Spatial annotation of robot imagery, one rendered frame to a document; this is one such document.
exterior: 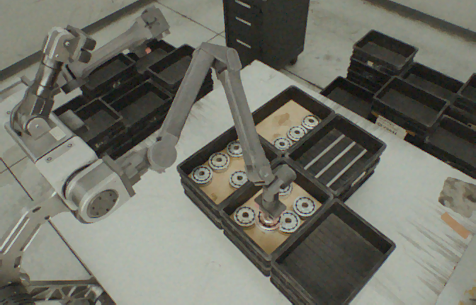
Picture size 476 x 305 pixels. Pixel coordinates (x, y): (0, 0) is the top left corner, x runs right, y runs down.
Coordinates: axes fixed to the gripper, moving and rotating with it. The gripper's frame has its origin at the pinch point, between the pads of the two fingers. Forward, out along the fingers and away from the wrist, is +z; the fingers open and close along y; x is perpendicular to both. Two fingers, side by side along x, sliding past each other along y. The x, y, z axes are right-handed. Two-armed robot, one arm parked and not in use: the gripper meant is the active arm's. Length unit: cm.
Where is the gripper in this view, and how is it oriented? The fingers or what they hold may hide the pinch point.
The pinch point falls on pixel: (269, 216)
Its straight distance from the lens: 133.6
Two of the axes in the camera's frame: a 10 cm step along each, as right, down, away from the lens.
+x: -7.4, 5.4, -4.1
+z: 0.4, 6.4, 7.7
